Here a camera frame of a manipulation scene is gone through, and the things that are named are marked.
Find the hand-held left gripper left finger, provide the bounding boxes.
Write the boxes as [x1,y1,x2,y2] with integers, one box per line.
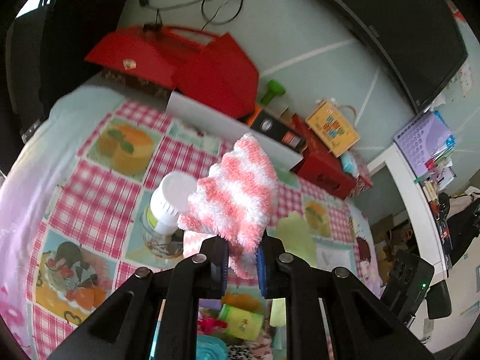
[47,237,229,360]

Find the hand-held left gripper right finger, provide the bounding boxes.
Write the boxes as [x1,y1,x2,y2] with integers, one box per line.
[256,234,437,360]

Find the pink white striped fuzzy cloth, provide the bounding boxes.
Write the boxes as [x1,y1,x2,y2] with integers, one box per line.
[176,133,279,280]

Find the teal soft item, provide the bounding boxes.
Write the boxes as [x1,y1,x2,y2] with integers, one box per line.
[197,335,229,360]

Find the yellow green can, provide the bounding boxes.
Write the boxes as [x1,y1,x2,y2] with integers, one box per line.
[217,304,265,342]

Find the glass jar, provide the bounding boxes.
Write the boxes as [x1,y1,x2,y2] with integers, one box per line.
[140,210,185,259]

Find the black office chair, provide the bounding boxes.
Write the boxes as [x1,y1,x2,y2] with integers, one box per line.
[437,191,480,267]

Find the white bottle green label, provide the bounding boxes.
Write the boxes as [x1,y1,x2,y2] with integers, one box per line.
[147,171,198,236]

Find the white shelf unit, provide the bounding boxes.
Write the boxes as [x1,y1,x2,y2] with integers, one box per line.
[367,144,451,282]

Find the pink patterned box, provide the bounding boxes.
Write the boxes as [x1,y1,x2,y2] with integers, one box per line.
[350,155,374,197]

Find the blue tissue pack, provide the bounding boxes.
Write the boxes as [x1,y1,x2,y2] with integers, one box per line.
[340,152,359,175]

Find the pink checkered printed tablecloth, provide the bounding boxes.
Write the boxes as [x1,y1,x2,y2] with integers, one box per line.
[0,84,387,360]

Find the purple plastic basket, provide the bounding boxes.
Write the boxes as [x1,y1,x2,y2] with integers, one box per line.
[393,112,456,177]

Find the black box orange label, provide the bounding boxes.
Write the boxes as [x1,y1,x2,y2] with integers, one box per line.
[240,107,306,152]

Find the yellow wooden carry case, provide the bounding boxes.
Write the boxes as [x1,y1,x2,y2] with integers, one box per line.
[305,99,361,158]

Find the green dumbbell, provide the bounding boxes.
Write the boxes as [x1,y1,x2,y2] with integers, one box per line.
[259,79,286,106]

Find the large red gift box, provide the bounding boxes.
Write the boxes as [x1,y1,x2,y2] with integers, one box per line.
[150,25,260,119]

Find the red gift box gold clasp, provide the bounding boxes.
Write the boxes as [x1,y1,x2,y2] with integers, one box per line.
[84,26,179,100]

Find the black television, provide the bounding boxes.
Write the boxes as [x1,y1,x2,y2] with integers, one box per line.
[275,0,469,115]

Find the leopard print hair tie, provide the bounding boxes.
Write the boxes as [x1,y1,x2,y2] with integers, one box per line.
[227,345,271,360]

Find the red box with handle hole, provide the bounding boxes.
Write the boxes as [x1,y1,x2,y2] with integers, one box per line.
[290,114,357,200]

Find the black power cables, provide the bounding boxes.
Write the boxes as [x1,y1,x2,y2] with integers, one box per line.
[139,0,271,32]

